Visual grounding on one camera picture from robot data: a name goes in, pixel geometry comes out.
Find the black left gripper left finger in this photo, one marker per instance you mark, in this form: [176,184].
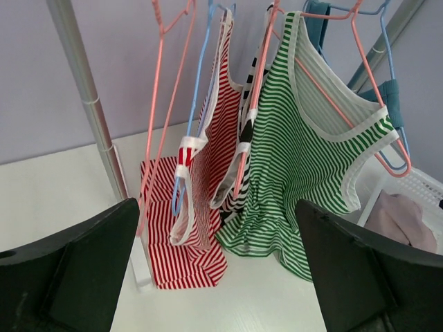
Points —
[70,280]

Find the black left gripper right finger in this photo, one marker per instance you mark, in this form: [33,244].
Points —
[367,282]

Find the mauve pink tank top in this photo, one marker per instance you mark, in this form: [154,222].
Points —
[399,218]

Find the red white striped tank top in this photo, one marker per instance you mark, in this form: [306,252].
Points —
[181,219]

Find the green white striped tank top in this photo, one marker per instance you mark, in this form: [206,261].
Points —
[311,137]

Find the blue tank top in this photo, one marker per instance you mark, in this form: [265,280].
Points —
[316,29]

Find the black white striped tank top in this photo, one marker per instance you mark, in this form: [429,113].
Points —
[228,205]

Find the white plastic basket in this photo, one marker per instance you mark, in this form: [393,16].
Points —
[417,185]

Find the white silver clothes rack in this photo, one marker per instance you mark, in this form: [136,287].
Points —
[63,16]

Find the blue wire hanger rightmost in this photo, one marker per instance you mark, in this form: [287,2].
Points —
[390,89]

